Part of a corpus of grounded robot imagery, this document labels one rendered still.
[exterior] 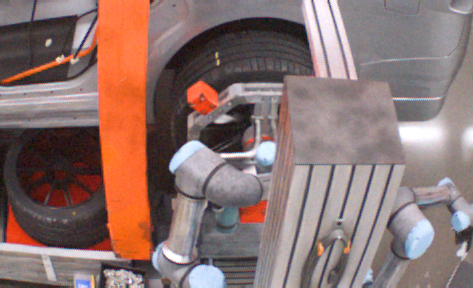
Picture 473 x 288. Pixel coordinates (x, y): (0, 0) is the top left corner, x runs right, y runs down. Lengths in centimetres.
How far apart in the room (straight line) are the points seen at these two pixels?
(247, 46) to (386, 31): 57
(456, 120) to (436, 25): 168
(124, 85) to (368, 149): 109
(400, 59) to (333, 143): 170
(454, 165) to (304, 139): 297
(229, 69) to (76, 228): 98
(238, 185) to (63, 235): 135
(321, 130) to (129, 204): 142
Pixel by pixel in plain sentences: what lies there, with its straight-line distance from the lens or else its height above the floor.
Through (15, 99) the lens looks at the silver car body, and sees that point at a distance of 346.
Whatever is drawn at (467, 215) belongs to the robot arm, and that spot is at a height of 126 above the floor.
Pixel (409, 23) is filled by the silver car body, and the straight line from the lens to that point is 327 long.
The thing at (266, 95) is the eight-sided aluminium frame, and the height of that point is 112.
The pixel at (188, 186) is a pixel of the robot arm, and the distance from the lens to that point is 247.
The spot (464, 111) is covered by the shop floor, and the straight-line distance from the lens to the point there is 500.
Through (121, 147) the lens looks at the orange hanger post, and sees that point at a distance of 283.
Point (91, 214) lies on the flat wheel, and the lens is 352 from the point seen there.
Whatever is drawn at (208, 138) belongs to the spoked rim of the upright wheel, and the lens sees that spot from 353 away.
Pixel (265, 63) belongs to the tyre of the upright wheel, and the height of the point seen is 118.
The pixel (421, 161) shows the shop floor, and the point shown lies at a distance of 458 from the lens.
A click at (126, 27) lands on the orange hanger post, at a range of 246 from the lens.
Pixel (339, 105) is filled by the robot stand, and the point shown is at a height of 203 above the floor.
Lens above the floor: 327
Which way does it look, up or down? 47 degrees down
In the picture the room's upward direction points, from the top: 5 degrees clockwise
